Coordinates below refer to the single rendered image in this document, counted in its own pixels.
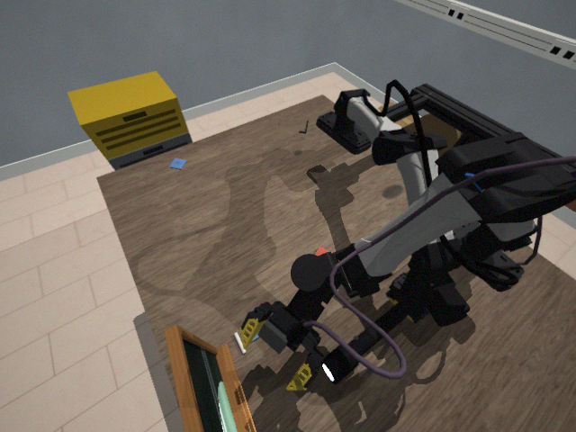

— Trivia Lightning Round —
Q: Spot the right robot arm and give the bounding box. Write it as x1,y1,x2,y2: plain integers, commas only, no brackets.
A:
318,89,470,327

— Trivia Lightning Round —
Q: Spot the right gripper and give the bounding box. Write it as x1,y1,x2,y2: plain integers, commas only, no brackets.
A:
386,273,429,324

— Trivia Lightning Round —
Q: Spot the white chalk stick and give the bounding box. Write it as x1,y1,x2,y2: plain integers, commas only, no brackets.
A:
234,332,246,354

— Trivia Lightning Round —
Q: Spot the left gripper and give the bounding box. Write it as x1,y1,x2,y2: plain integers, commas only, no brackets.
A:
240,289,325,391

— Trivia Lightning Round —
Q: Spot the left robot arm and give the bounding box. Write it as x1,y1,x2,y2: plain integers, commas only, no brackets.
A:
257,132,576,355

